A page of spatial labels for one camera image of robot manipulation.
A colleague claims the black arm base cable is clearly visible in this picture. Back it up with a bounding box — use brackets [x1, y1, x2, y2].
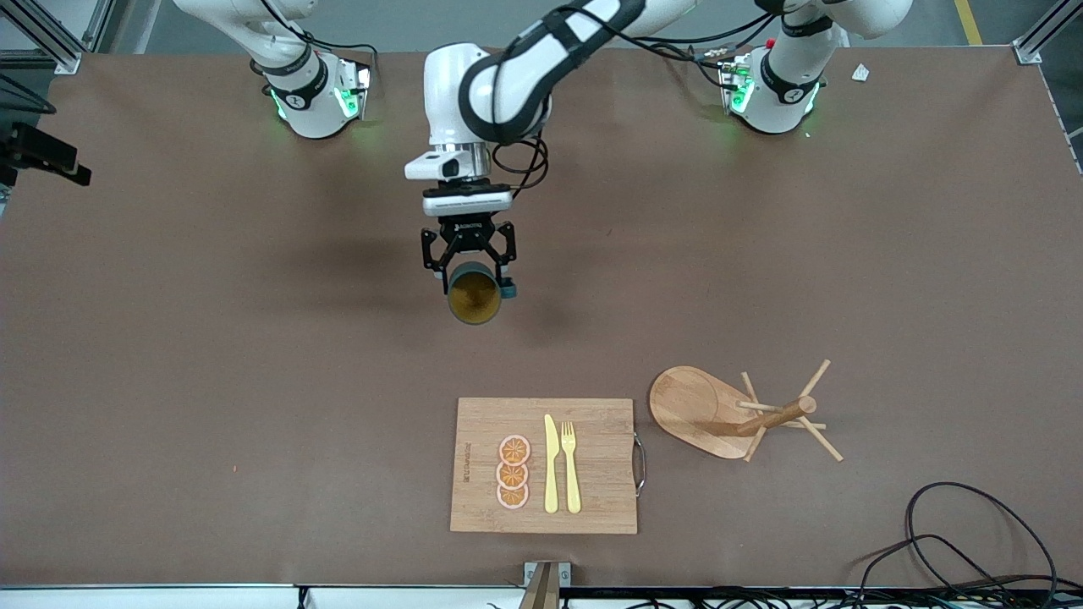
[262, 0, 380, 85]
[630, 30, 737, 85]

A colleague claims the yellow plastic fork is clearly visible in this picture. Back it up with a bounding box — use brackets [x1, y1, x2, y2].
[561, 421, 583, 515]

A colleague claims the brown table cover sheet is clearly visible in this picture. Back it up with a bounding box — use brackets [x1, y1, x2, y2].
[0, 44, 1083, 589]

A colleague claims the black right arm base cable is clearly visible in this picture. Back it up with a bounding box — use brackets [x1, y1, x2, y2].
[262, 0, 380, 85]

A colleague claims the white table edge rail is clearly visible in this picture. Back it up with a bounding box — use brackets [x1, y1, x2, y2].
[0, 584, 525, 609]

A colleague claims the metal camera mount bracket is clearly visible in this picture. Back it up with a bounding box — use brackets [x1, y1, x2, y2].
[519, 561, 572, 609]

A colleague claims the aluminium frame post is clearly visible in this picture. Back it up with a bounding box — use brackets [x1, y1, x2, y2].
[1011, 0, 1083, 65]
[0, 0, 85, 75]

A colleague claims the black looped cable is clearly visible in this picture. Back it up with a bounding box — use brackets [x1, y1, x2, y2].
[905, 482, 1058, 597]
[859, 533, 1029, 597]

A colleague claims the dark teal ribbed mug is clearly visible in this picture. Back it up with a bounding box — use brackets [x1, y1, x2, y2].
[447, 261, 516, 326]

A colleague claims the wooden cutting board, metal handle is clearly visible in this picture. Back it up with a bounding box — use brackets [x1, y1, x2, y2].
[449, 398, 647, 535]

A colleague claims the yellow plastic knife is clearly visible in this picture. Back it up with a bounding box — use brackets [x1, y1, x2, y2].
[543, 414, 561, 514]

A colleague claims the black left arm base cable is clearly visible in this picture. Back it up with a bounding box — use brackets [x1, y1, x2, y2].
[630, 30, 737, 85]

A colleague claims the wooden mug tree stand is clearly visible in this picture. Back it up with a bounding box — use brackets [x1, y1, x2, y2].
[649, 359, 845, 464]

